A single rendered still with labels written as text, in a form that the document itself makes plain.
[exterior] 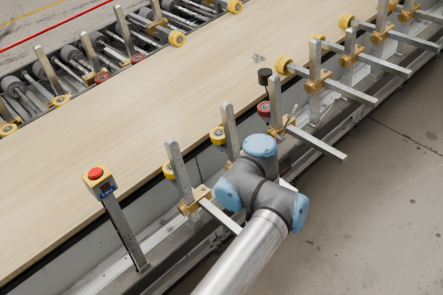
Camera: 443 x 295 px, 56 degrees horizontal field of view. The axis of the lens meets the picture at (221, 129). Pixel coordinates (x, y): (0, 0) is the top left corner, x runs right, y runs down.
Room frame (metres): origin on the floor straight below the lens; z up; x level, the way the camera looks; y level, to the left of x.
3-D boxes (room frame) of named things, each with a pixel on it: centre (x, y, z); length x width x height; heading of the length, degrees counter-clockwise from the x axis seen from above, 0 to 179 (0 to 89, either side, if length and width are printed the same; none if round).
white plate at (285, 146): (1.27, -0.23, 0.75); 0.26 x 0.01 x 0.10; 125
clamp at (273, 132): (1.32, -0.25, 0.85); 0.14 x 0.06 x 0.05; 125
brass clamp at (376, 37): (1.75, -0.87, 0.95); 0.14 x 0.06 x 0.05; 125
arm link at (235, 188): (0.69, -0.02, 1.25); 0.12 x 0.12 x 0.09; 48
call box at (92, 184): (0.87, 0.39, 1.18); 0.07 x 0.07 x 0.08; 35
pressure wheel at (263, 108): (1.41, -0.21, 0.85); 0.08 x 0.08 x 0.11
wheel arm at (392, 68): (1.59, -0.70, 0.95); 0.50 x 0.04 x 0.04; 35
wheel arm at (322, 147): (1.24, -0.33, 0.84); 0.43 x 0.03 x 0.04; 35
